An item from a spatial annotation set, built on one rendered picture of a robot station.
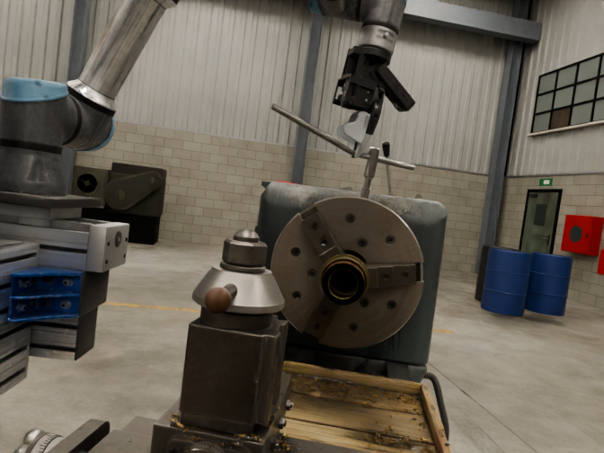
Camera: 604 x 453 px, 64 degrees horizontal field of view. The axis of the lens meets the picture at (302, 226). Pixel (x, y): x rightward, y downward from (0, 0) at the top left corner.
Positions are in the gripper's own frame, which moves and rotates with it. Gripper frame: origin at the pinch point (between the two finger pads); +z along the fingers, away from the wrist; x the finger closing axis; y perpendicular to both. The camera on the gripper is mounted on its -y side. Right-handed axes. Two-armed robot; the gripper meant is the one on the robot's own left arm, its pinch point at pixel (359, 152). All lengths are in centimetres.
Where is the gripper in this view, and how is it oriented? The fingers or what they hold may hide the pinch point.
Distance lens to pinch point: 101.7
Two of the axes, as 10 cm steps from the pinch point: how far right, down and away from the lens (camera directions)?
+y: -9.2, -2.1, -3.2
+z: -2.4, 9.7, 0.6
